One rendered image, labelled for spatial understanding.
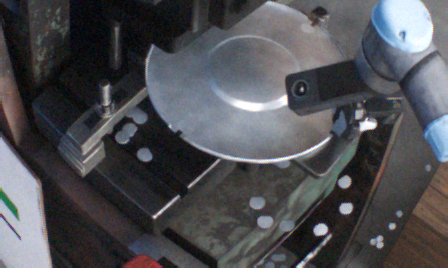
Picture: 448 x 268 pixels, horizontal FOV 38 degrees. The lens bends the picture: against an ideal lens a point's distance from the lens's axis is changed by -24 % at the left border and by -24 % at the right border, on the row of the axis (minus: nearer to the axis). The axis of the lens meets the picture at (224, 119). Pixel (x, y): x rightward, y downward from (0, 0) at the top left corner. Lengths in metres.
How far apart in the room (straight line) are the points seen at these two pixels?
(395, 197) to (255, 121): 0.99
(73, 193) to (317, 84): 0.45
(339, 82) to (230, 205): 0.32
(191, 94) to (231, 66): 0.07
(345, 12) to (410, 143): 0.54
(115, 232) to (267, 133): 0.28
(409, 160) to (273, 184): 0.95
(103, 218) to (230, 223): 0.19
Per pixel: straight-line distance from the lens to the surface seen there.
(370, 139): 1.38
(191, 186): 1.09
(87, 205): 1.17
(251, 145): 1.03
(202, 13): 0.99
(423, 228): 1.56
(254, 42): 1.13
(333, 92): 0.90
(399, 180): 2.02
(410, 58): 0.75
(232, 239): 1.11
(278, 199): 1.15
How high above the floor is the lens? 1.61
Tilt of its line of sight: 51 degrees down
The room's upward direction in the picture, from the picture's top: 5 degrees clockwise
